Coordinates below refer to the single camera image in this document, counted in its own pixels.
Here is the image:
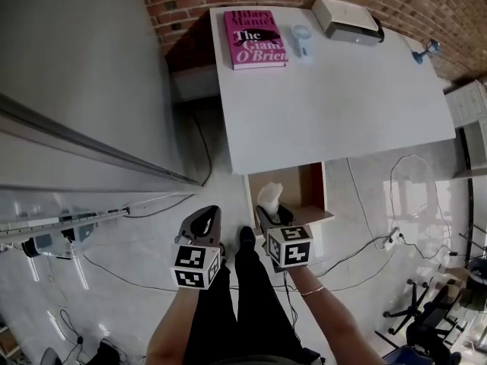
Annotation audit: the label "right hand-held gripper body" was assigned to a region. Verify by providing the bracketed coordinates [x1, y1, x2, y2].
[255, 203, 315, 274]

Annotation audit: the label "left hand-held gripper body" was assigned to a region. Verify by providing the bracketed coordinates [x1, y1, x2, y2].
[170, 205, 226, 292]

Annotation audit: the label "small white item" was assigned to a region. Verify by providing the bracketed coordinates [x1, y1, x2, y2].
[257, 182, 285, 221]

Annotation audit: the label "wooden desk drawer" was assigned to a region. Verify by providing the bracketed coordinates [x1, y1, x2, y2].
[243, 160, 336, 239]

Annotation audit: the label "person's right forearm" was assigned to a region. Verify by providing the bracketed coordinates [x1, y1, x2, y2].
[285, 265, 369, 365]

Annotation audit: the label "person's left forearm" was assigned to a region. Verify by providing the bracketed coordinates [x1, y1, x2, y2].
[146, 279, 208, 365]

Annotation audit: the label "white desk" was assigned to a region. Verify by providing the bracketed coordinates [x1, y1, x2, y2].
[209, 5, 457, 176]

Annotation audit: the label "small blue desk gadget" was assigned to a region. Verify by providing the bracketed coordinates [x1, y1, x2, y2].
[411, 40, 441, 65]

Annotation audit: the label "white drawer cabinet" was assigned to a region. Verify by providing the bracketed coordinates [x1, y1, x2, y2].
[444, 79, 487, 179]

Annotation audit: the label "person's black shoe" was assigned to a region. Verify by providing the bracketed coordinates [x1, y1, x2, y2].
[239, 226, 257, 251]

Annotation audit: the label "person's black trousers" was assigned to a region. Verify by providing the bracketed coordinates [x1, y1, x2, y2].
[185, 241, 307, 365]

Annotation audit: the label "white power strip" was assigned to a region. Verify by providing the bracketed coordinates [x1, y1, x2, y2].
[374, 227, 405, 251]

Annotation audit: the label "black office chair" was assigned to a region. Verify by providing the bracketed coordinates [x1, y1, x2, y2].
[374, 275, 469, 350]

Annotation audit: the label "pink hardcover book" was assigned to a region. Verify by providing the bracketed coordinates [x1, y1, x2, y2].
[223, 9, 289, 71]

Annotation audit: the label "pale blue handheld fan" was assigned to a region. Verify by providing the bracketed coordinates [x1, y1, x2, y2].
[290, 23, 314, 60]

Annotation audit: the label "black waste bin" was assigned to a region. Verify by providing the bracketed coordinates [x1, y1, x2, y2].
[466, 258, 487, 293]

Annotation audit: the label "white and grey printer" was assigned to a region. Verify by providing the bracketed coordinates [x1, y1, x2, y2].
[311, 0, 386, 47]

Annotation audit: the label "black cable beside desk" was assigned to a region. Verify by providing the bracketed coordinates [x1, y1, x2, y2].
[189, 110, 213, 188]

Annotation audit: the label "thin white looped cable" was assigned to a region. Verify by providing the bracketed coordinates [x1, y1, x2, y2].
[388, 154, 467, 260]

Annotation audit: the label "metal partition rail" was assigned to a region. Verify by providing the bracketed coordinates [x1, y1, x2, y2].
[0, 92, 203, 186]

